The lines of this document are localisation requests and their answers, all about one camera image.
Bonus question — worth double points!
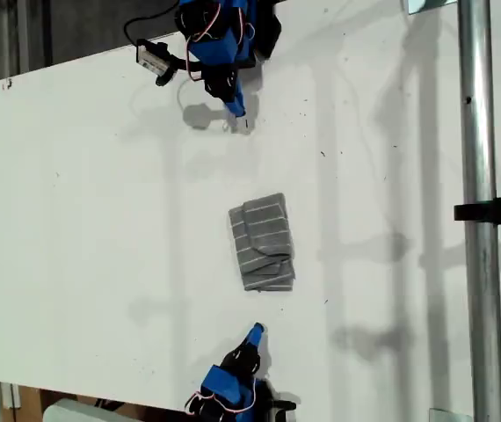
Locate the black clamp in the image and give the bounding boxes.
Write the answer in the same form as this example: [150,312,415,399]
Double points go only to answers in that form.
[454,186,501,234]

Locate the black camera stalk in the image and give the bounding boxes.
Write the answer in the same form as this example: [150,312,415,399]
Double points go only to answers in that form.
[156,55,203,88]

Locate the grey striped towel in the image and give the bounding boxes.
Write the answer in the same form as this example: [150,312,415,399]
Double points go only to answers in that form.
[227,192,297,294]

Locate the black camera cable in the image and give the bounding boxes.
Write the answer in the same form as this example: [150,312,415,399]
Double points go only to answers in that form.
[122,0,181,45]

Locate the steel post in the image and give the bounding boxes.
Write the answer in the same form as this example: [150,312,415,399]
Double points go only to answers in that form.
[456,0,501,422]

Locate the wooden table leg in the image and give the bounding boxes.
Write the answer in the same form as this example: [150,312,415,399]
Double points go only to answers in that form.
[2,382,48,422]

